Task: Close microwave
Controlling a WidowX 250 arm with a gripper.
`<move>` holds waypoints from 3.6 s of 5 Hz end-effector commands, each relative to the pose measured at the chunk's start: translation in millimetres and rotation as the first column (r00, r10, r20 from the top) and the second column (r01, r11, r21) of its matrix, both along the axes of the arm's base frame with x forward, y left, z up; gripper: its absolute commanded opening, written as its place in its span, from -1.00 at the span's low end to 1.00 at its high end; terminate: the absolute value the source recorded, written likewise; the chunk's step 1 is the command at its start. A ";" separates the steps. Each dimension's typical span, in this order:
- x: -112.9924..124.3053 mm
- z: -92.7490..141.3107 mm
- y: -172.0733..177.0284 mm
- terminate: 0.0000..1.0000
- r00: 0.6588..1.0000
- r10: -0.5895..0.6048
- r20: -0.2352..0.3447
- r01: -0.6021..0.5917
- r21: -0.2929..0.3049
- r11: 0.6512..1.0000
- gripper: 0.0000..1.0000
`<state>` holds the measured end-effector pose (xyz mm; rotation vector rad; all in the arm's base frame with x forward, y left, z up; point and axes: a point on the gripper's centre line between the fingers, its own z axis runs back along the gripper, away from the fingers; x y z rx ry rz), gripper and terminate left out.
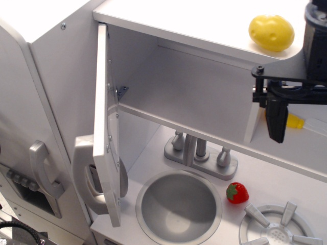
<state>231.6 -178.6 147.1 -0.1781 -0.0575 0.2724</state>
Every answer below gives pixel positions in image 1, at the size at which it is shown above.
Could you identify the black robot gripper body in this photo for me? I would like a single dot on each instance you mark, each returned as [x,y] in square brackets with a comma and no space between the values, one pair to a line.
[300,79]

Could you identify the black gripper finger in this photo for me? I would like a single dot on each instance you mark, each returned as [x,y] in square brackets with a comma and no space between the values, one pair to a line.
[276,118]

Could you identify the white microwave door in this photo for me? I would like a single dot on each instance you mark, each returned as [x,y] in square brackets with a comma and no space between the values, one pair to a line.
[106,130]

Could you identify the yellow toy potato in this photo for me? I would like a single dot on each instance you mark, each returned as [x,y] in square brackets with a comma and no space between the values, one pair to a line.
[271,32]

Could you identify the red toy strawberry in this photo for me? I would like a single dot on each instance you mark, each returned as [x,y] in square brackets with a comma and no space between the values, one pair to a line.
[237,193]

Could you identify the grey toy faucet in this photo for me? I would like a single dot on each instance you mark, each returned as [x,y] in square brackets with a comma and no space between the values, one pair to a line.
[194,152]

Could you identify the white toy kitchen cabinet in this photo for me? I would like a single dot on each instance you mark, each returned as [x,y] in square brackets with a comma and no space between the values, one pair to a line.
[188,65]

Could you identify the grey toy stove burner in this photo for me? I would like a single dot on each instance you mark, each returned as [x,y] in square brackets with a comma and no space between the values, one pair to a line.
[275,224]

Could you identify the round metal sink bowl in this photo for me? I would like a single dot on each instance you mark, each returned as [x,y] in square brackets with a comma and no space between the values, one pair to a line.
[178,207]

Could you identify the grey ice dispenser panel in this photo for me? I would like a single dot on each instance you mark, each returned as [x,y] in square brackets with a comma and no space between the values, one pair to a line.
[29,191]

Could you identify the yellow handled toy knife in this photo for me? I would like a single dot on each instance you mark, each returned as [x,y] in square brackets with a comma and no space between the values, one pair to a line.
[310,124]

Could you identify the grey toy wall phone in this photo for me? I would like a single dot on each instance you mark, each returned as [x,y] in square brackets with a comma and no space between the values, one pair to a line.
[84,178]

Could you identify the grey fridge door handle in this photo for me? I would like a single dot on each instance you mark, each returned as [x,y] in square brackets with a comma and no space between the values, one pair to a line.
[38,154]

